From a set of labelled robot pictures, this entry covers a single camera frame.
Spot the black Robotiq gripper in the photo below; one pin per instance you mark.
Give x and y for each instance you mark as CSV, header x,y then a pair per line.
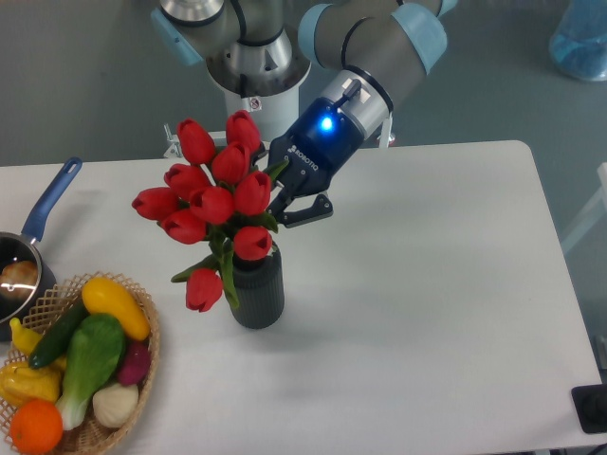
x,y
316,145

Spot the red tulip bouquet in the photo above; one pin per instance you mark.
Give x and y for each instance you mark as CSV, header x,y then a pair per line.
x,y
215,197

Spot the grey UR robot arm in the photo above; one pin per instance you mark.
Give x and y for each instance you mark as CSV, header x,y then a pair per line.
x,y
316,91

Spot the dark grey ribbed vase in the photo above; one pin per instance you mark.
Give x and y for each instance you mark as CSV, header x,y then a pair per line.
x,y
260,290

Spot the woven wicker basket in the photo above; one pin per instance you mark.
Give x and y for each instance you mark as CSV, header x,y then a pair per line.
x,y
92,437

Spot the yellow squash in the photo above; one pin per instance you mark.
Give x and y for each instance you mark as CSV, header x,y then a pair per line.
x,y
104,296

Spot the purple red onion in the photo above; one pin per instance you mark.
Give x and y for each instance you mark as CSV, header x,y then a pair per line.
x,y
135,365

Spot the green bok choy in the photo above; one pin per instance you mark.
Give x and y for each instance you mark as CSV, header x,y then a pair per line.
x,y
93,355

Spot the green cucumber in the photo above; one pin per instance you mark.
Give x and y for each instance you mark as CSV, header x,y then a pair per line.
x,y
55,341

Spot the brown bread roll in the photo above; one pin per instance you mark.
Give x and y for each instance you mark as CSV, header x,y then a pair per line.
x,y
18,280

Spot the white garlic bulb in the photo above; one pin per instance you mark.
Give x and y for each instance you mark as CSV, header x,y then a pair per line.
x,y
114,404

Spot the yellow banana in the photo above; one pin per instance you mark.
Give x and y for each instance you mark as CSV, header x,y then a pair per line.
x,y
23,338

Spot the blue plastic bag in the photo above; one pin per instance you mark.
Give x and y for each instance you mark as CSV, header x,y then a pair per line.
x,y
578,46

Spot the yellow bell pepper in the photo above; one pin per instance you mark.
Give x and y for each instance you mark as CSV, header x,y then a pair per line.
x,y
21,384

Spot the orange fruit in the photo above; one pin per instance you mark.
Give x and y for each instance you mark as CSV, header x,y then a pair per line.
x,y
36,428

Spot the black device at edge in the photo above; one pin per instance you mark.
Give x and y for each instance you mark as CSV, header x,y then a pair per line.
x,y
590,405

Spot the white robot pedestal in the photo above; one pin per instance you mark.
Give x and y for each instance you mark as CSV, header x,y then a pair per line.
x,y
272,115

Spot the blue handled saucepan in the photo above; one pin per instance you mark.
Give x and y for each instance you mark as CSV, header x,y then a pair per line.
x,y
23,246

